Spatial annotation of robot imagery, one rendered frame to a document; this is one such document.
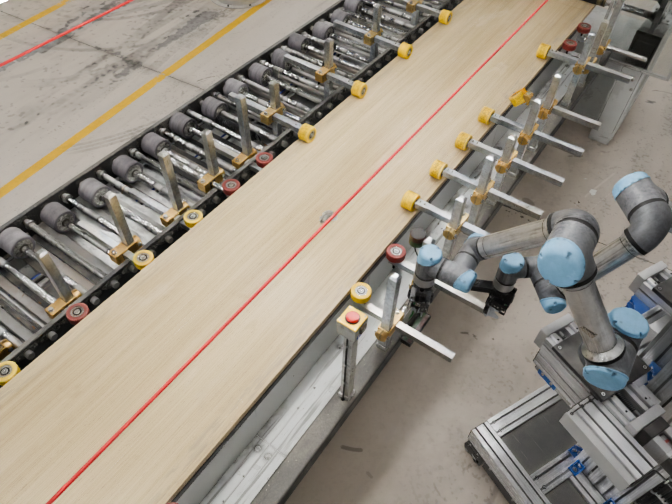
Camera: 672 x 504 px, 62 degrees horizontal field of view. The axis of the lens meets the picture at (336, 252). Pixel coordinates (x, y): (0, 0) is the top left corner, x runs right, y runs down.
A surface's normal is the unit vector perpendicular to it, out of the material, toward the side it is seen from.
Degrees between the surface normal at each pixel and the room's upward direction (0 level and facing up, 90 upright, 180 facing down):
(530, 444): 0
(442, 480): 0
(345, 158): 0
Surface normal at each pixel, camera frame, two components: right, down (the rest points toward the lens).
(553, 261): -0.60, 0.53
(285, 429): 0.02, -0.64
